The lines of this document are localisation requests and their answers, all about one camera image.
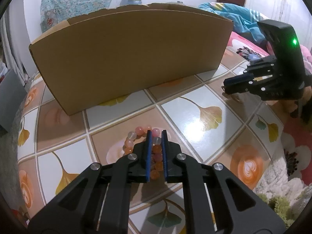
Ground pink bead bracelet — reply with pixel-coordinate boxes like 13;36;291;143
122;125;164;180

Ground person's right hand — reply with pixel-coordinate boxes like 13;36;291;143
281;86;311;118

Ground blue patterned blanket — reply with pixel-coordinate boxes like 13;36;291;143
198;2;268;45

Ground green fuzzy sleeve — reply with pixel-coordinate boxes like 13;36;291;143
253;178;311;228

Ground pink floral quilt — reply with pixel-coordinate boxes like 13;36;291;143
227;32;311;185

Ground tile pattern bed mat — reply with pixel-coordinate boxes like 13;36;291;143
17;47;285;233

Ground grey cabinet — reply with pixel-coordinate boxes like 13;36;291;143
0;69;27;133

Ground brown cardboard box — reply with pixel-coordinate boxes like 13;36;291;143
29;3;233;115

